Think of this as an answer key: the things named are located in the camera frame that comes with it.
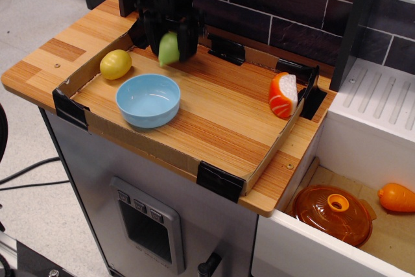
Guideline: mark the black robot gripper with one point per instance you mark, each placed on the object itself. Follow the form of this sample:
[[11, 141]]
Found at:
[[160, 16]]

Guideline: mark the green toy pear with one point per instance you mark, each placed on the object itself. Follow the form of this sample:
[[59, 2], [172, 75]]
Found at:
[[168, 49]]

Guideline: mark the light blue bowl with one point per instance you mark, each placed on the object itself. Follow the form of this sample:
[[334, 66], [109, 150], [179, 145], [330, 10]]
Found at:
[[148, 100]]

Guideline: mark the yellow toy lemon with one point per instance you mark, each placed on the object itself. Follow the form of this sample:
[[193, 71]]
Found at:
[[115, 64]]

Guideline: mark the toy salmon sushi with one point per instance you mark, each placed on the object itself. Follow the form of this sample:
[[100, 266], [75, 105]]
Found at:
[[283, 96]]

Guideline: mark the cardboard fence with black tape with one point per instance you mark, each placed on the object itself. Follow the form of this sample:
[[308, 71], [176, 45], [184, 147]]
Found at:
[[224, 135]]

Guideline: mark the grey toy oven cabinet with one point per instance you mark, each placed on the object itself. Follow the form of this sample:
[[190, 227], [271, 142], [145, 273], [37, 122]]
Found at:
[[146, 219]]

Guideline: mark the white toy sink unit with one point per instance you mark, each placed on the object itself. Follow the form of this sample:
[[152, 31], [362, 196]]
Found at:
[[366, 141]]

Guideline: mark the black oven knob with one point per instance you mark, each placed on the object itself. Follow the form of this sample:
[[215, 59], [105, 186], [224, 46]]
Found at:
[[207, 268]]

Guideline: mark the orange pot lid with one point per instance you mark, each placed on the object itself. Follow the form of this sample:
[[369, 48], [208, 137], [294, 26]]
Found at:
[[334, 212]]

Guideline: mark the orange toy carrot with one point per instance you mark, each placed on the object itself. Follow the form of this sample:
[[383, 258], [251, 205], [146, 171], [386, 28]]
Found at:
[[395, 197]]

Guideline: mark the black vertical post right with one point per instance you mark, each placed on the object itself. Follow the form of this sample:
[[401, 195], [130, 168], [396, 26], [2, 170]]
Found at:
[[351, 42]]

